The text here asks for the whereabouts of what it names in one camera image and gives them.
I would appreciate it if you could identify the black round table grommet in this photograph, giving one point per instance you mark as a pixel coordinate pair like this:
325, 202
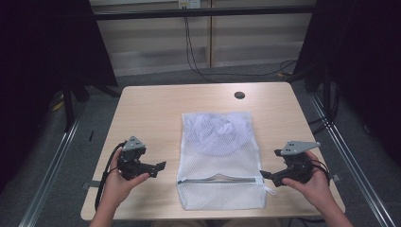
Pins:
239, 95

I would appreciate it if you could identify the black horizontal metal bar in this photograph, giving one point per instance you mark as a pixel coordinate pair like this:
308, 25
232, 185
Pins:
201, 12

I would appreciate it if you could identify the white mesh laundry bag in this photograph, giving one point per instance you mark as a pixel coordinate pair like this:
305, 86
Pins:
220, 195

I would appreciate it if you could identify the person's right hand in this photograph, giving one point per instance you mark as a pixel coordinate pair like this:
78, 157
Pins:
317, 189

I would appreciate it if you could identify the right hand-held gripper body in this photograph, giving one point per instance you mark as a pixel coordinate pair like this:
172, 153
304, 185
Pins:
298, 168

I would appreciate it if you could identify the yellow floor object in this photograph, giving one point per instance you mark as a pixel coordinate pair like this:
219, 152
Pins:
57, 106

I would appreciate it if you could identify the white garment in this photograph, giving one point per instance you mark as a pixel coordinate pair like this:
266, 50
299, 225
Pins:
217, 135

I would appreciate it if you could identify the white wall power outlet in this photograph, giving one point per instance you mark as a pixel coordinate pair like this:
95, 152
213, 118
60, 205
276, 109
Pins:
189, 3

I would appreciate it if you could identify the black curtain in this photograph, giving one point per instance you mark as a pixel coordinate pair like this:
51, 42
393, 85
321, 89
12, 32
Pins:
362, 63
38, 63

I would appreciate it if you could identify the person's left hand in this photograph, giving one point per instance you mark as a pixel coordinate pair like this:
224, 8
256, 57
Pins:
118, 189

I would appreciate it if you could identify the silver metal floor rail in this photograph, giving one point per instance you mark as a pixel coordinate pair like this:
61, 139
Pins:
353, 157
50, 176

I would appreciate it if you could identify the black metal stand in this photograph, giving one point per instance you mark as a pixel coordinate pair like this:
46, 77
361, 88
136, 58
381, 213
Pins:
68, 107

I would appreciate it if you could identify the grey tape strip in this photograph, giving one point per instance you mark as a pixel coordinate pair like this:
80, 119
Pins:
93, 184
336, 177

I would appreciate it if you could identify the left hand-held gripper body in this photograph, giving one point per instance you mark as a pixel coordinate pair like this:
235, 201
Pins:
132, 157

